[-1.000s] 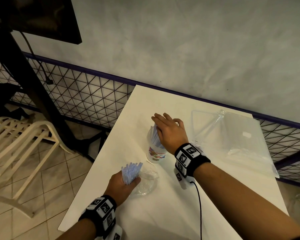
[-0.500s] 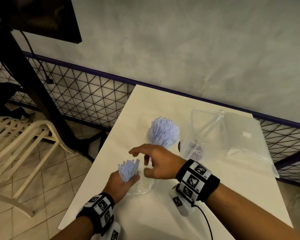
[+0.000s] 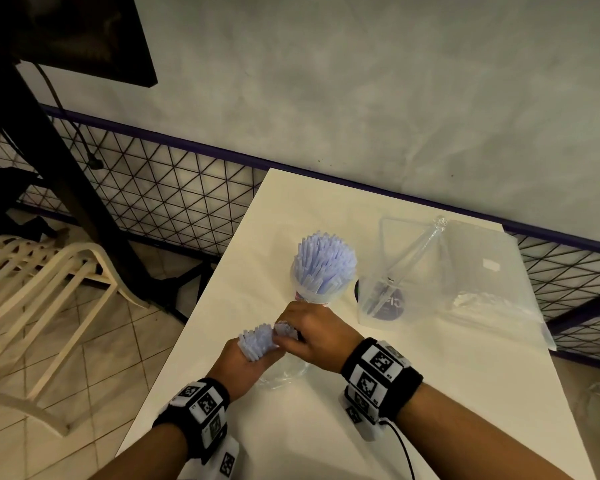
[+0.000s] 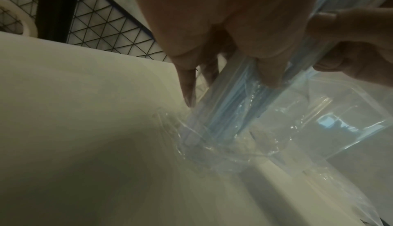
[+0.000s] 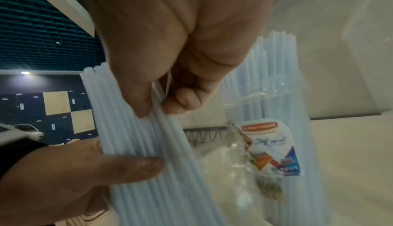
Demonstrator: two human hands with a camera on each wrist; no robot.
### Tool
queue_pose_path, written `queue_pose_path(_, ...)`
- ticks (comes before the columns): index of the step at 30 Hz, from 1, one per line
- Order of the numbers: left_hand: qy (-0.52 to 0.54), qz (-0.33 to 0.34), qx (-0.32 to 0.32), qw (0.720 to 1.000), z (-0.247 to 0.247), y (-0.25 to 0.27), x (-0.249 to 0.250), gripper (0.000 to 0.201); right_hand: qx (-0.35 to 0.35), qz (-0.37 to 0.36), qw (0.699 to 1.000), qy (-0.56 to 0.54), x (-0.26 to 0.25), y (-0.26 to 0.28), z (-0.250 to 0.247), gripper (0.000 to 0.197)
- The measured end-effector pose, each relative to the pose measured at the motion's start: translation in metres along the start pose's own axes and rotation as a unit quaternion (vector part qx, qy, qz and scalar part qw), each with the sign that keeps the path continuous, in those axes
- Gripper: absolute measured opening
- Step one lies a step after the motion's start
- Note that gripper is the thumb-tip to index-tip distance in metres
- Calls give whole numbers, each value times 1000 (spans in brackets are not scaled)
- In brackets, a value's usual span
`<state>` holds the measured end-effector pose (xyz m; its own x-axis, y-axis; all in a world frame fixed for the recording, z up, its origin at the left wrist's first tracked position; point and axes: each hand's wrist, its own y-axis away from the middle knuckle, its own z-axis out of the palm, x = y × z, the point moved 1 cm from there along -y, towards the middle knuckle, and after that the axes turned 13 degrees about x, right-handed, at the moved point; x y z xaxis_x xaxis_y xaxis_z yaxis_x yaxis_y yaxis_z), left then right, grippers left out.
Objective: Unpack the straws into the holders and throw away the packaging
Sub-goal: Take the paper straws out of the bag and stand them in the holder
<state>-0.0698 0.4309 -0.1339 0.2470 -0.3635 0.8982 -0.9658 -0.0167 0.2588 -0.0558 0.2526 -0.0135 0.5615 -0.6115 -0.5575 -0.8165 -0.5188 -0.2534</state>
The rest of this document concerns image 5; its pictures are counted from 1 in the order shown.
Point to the person's left hand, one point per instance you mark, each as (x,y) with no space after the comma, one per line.
(61,181)

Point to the person's right hand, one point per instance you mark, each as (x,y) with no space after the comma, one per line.
(178,14)

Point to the pack of white straws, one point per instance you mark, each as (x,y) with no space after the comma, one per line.
(138,196)

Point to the small bunch of blue straws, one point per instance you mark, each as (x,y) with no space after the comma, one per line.
(270,74)

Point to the clear plastic wrap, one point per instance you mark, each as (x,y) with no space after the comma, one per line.
(233,147)

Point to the black left wristband with markers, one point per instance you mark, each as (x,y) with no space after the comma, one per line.
(18,152)

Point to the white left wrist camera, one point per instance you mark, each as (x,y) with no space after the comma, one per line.
(27,134)

